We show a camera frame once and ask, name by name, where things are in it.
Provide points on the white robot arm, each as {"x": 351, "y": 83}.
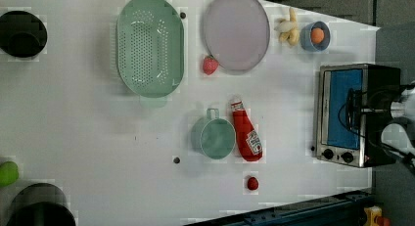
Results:
{"x": 397, "y": 110}

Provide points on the red toy strawberry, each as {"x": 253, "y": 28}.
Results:
{"x": 210, "y": 65}

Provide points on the small red toy fruit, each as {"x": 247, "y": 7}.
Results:
{"x": 252, "y": 184}

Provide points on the green perforated colander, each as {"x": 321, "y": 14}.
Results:
{"x": 150, "y": 48}

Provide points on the red ketchup bottle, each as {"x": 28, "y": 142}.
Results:
{"x": 248, "y": 141}

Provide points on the black round pot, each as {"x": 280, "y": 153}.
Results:
{"x": 40, "y": 204}

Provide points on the orange toy fruit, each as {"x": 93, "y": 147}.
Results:
{"x": 317, "y": 35}

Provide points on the silver toaster oven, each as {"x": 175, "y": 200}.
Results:
{"x": 333, "y": 142}

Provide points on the green toy fruit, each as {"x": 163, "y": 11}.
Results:
{"x": 9, "y": 173}

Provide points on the peeled toy banana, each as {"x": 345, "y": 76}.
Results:
{"x": 288, "y": 29}

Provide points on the yellow and red toy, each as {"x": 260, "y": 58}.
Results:
{"x": 375, "y": 217}

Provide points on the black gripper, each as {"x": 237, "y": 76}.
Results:
{"x": 367, "y": 112}

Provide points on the green measuring cup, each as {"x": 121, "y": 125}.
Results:
{"x": 213, "y": 136}

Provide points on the blue metal frame rail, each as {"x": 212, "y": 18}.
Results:
{"x": 345, "y": 209}

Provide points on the blue bowl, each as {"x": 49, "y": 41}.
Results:
{"x": 305, "y": 41}

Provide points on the lilac round plate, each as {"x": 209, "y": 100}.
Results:
{"x": 237, "y": 33}

